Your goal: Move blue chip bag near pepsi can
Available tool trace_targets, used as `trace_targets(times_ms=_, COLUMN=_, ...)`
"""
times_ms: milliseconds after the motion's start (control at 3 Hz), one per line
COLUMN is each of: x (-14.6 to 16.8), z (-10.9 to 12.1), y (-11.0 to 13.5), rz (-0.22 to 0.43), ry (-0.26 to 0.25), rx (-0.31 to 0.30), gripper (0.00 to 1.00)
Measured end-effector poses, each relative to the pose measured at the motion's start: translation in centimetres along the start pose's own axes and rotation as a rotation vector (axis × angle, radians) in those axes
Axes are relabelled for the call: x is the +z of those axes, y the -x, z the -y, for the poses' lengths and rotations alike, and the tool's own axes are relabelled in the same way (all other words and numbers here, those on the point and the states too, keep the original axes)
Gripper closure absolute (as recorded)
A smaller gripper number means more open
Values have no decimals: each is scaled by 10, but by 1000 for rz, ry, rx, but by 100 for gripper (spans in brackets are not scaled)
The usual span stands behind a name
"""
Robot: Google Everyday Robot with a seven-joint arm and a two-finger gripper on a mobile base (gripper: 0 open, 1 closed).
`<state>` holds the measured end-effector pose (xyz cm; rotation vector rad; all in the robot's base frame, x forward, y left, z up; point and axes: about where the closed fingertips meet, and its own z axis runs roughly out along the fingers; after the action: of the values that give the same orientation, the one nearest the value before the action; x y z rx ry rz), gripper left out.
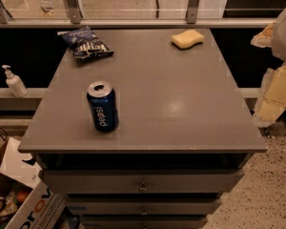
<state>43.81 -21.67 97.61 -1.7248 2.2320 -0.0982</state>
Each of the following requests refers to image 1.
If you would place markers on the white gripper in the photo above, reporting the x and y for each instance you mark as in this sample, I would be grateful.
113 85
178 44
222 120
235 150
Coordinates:
285 35

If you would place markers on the blue chip bag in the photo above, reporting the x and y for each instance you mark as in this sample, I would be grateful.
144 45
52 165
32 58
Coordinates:
84 44

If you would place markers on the blue pepsi can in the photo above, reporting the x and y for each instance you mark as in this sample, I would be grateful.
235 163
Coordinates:
102 102

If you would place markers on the yellow sponge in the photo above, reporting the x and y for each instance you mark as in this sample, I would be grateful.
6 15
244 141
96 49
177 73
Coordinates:
187 39

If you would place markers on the grey drawer cabinet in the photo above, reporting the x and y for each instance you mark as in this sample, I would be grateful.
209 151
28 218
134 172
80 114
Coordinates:
177 110

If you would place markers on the middle grey drawer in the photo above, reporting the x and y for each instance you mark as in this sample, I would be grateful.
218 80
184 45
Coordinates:
143 206

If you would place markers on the grey drawer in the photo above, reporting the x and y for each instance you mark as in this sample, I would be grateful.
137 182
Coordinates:
143 206
142 181
148 222

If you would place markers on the top grey drawer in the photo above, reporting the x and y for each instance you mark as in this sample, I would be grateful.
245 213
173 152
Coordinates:
142 181

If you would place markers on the bottom grey drawer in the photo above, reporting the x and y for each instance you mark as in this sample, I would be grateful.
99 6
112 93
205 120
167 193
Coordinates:
148 222

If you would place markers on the white pump dispenser bottle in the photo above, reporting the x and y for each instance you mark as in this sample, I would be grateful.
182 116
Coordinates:
14 82

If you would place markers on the cardboard box with print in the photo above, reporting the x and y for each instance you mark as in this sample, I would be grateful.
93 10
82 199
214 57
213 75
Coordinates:
26 202

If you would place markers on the middle metal railing post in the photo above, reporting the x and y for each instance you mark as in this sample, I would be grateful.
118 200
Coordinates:
74 9

